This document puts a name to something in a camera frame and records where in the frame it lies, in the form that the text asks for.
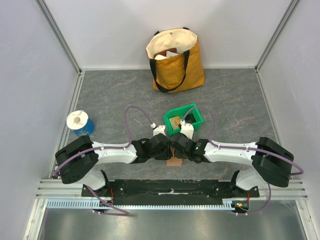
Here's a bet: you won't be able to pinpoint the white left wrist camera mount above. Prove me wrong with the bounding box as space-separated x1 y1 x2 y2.
150 123 167 137

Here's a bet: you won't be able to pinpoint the mustard yellow tote bag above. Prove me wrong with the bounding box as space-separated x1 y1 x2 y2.
146 27 205 93

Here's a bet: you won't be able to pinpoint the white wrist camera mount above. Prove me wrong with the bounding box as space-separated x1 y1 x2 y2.
150 123 167 137
180 120 194 139

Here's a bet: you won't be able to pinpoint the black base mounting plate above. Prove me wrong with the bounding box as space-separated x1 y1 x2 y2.
95 179 260 205

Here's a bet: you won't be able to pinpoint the white cards in bin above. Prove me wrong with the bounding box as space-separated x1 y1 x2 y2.
169 116 181 131

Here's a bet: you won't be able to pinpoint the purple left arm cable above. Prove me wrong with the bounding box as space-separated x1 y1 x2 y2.
52 105 157 179

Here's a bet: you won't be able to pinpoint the blue white tissue roll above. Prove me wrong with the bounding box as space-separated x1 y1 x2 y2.
66 110 95 137

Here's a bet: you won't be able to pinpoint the grey slotted cable duct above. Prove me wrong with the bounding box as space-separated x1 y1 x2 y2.
46 198 235 211

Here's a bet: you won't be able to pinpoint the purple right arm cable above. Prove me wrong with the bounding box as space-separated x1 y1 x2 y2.
181 105 305 176

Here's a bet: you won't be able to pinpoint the black card in bin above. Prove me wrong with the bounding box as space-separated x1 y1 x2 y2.
184 113 197 124

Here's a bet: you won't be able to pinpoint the right aluminium frame post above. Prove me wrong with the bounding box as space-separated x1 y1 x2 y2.
254 0 301 73

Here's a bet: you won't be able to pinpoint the pink leather card holder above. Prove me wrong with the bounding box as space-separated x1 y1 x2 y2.
166 147 183 167

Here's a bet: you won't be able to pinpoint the white paper in bag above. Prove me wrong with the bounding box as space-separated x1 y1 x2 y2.
154 51 179 60

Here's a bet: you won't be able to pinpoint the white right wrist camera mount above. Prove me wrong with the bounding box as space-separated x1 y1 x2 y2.
180 120 194 139

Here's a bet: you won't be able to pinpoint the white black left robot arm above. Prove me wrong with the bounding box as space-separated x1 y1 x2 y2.
53 133 173 197

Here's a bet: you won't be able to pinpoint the aluminium frame post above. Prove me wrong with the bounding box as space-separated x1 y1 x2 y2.
254 0 301 73
35 0 82 75

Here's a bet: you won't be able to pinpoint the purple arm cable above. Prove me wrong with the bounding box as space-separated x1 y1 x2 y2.
52 105 157 179
181 105 305 176

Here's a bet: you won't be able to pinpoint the left aluminium frame post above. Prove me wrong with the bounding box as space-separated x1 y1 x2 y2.
35 0 82 75

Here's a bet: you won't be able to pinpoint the green plastic bin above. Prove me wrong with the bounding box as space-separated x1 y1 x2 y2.
163 103 204 136

